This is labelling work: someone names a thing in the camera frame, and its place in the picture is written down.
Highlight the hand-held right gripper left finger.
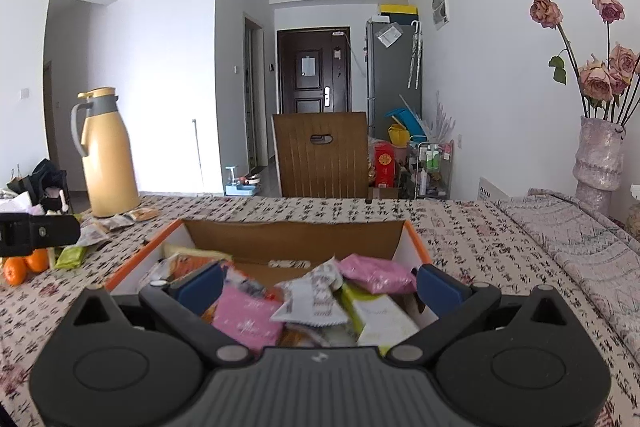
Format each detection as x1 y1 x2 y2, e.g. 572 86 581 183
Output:
57 262 258 368

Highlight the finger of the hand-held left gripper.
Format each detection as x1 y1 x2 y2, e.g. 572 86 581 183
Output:
0 213 82 257

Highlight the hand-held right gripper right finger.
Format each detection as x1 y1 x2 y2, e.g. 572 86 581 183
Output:
387 263 583 365

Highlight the pink snack packet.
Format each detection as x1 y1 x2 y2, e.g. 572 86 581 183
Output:
212 284 286 353
337 254 417 296

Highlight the green white snack bar packet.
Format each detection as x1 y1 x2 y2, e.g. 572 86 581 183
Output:
340 284 422 354

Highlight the red cardboard box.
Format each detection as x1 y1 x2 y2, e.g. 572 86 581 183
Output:
105 219 442 350

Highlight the small white sachet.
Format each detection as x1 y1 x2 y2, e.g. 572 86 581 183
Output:
77 222 111 251

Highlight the black bag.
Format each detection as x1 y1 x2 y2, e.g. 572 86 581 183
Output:
7 158 74 214

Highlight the printed tablecloth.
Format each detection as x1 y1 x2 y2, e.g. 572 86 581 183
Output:
0 192 640 427

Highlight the small grey sachet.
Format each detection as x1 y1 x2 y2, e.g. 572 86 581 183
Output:
107 214 136 233

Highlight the yellow thermos jug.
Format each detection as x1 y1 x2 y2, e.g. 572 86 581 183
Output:
70 87 141 218

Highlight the blue white floor appliance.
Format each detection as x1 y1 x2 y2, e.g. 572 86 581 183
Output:
225 166 261 197

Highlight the red gift box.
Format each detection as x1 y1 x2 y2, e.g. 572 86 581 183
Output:
374 142 399 189

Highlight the grey patterned folded blanket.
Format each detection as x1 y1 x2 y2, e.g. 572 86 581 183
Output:
492 188 640 360

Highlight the white feathery decoration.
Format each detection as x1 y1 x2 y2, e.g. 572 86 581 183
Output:
425 92 457 143

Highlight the wooden chair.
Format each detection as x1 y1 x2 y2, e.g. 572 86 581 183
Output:
271 111 371 199

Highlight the pink ribbed vase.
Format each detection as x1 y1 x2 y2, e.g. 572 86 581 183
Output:
574 116 627 216

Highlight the glass interior door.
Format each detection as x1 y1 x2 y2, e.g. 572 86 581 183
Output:
244 13 271 172

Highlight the clear storage jar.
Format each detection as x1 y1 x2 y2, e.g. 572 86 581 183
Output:
625 184 640 234

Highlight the grey refrigerator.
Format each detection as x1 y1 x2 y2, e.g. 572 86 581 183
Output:
365 18 424 142

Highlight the dark brown entrance door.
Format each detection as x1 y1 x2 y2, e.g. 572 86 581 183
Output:
276 27 353 114

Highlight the paper sheet on refrigerator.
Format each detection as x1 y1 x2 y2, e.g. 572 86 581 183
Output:
377 26 404 47

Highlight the dried pink rose bouquet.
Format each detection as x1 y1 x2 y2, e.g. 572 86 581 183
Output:
522 0 640 126

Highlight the yellow black box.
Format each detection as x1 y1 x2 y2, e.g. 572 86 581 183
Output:
379 4 419 19

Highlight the wire storage rack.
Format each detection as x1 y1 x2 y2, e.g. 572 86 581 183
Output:
407 139 454 200

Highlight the white wall panel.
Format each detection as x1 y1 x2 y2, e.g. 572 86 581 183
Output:
431 0 450 30

